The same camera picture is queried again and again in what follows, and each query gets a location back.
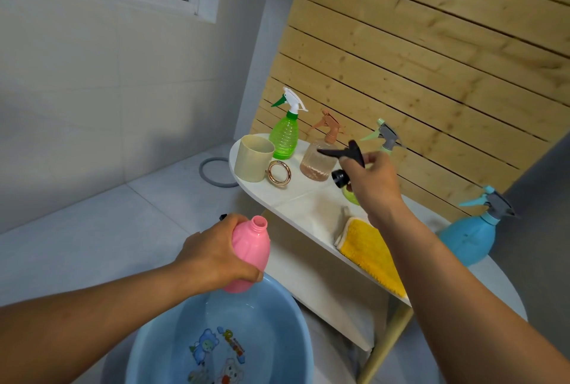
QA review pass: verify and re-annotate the person's right hand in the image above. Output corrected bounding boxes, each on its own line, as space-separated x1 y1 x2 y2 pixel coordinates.
338 151 404 225

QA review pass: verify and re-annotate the person's left hand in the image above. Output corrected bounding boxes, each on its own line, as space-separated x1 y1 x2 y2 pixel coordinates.
175 214 264 296

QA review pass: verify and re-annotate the black spray trigger head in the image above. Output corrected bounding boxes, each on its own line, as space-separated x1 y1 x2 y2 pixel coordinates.
317 140 367 189

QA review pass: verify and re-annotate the pink plastic bottle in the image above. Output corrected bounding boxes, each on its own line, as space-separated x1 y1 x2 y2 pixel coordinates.
224 215 271 294

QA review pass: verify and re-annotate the person's right forearm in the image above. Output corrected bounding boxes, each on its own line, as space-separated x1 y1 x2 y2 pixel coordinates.
369 201 570 384

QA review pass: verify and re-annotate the person's left forearm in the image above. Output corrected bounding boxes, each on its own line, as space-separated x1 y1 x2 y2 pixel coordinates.
0 258 197 384

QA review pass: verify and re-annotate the clear spray bottle brown trigger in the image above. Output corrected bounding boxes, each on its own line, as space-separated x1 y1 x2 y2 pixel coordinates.
300 110 342 182

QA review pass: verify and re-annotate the lime spray bottle grey trigger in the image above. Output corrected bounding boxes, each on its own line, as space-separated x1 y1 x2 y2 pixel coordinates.
341 118 404 206

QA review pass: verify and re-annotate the white oval table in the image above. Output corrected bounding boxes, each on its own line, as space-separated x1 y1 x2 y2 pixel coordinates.
228 133 529 352

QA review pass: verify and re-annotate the blue plastic basin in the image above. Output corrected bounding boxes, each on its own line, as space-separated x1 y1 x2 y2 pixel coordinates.
125 273 314 384

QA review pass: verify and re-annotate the green spray bottle white trigger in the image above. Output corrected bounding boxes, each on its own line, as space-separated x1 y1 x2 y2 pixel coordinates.
268 87 309 161

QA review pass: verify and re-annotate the yellow cleaning cloth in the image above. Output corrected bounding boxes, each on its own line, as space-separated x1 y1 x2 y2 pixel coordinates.
334 217 409 300

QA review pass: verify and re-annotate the beige plastic cup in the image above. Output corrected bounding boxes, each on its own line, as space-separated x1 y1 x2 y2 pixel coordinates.
234 135 276 183

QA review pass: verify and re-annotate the blue spray bottle grey trigger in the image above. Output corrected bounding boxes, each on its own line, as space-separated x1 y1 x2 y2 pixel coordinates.
436 185 517 268

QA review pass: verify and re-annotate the wooden slat panel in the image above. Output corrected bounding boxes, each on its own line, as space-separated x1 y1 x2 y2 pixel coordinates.
249 0 570 225

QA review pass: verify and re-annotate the beige table leg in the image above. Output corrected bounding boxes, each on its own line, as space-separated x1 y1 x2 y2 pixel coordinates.
356 303 415 384

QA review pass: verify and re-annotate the gold metal ring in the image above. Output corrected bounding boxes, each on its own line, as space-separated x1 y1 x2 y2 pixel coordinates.
266 160 292 187

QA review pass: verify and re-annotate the grey rubber ring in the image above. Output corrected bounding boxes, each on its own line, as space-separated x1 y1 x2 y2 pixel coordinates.
199 157 241 189

